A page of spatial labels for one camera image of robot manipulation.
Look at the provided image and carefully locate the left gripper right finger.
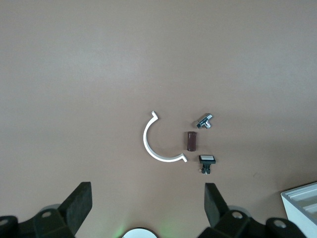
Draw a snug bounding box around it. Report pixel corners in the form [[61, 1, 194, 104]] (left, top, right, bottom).
[[200, 182, 268, 238]]

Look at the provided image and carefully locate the white curved bracket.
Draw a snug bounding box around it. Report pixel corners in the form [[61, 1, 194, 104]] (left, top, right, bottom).
[[143, 111, 188, 164]]

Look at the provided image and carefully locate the black switch white cap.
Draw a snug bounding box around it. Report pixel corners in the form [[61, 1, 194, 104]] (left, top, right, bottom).
[[197, 154, 217, 176]]

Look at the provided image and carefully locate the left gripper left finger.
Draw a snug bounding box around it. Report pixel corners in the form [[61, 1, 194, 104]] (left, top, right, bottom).
[[33, 181, 93, 238]]

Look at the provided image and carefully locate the chrome metal fitting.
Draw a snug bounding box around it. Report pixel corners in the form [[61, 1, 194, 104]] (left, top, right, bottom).
[[196, 113, 213, 130]]

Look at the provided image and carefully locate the brown ribbed block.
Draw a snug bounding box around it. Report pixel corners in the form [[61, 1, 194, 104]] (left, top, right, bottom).
[[183, 131, 198, 152]]

